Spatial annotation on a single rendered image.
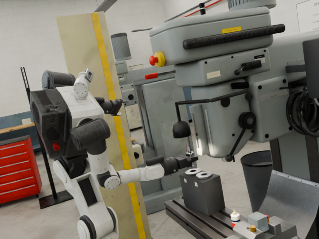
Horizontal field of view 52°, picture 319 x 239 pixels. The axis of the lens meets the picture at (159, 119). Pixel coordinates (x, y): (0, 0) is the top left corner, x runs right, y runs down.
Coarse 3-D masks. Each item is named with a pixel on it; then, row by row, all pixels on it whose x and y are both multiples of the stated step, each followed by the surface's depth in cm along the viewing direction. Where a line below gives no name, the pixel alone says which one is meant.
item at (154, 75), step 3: (165, 72) 140; (168, 72) 140; (171, 72) 141; (174, 72) 141; (147, 75) 136; (150, 75) 137; (153, 75) 137; (156, 75) 137; (159, 75) 139; (147, 78) 136; (150, 78) 137; (153, 78) 138
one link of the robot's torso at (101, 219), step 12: (60, 168) 170; (72, 180) 167; (84, 180) 174; (72, 192) 170; (84, 192) 173; (96, 192) 173; (84, 204) 166; (96, 204) 169; (84, 216) 167; (96, 216) 166; (108, 216) 169; (96, 228) 164; (108, 228) 168
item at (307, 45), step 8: (312, 40) 113; (304, 48) 117; (312, 48) 114; (304, 56) 118; (312, 56) 115; (312, 64) 115; (312, 72) 116; (312, 80) 117; (312, 88) 118; (312, 96) 119
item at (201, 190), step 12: (180, 180) 187; (192, 180) 176; (204, 180) 171; (216, 180) 173; (192, 192) 179; (204, 192) 169; (216, 192) 173; (192, 204) 182; (204, 204) 172; (216, 204) 173
